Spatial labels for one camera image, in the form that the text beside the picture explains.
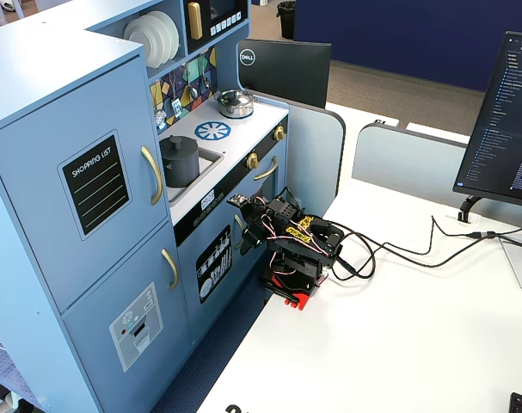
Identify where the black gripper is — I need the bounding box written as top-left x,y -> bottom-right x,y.
241,196 -> 279,256

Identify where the gray pot lid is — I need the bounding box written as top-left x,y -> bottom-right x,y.
159,135 -> 200,163

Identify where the red and black arm base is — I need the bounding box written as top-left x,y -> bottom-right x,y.
260,267 -> 331,311

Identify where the silver metal pot lid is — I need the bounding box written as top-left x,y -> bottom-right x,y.
215,89 -> 252,107

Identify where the gray cooking pot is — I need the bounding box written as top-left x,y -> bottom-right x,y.
160,150 -> 201,188

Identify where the gray desk divider panel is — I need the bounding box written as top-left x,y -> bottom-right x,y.
260,95 -> 347,216
351,121 -> 473,200

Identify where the silver metal pot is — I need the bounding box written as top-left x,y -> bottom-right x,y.
213,96 -> 255,120

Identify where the silver hanging spatula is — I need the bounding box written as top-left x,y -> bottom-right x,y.
169,71 -> 183,118

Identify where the silver hanging strainer utensil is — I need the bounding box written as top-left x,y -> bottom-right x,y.
153,83 -> 168,130

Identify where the silver hanging ladle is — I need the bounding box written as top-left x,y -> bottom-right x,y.
183,62 -> 200,100

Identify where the silver hanging spoon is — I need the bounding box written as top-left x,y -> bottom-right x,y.
200,53 -> 212,90

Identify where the black Dell monitor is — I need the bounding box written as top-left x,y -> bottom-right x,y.
236,38 -> 333,110

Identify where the blue wooden toy kitchen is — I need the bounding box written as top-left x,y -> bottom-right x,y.
0,0 -> 290,413

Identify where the black toy microwave door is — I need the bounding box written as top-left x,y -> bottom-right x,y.
183,0 -> 250,55

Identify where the white toy plate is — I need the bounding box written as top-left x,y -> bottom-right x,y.
138,12 -> 175,65
123,17 -> 165,70
153,9 -> 181,59

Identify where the black trash bin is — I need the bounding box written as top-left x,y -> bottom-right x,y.
276,0 -> 297,41

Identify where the gray monitor stand base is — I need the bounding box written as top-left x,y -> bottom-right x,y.
498,235 -> 522,293

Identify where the monitor with lit screen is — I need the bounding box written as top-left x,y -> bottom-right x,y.
452,30 -> 522,210

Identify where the gold dishwasher handle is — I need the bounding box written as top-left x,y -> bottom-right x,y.
233,213 -> 247,252

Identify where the gold oven handle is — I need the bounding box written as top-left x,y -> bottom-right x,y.
253,155 -> 280,182

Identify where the gold short freezer handle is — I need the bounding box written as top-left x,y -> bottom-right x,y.
160,248 -> 181,291

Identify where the gold long fridge handle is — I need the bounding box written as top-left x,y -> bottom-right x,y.
140,145 -> 164,207

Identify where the black cable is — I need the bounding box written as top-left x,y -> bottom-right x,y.
334,231 -> 522,283
329,214 -> 522,281

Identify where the gold microwave handle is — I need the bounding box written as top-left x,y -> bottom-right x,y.
187,1 -> 203,41

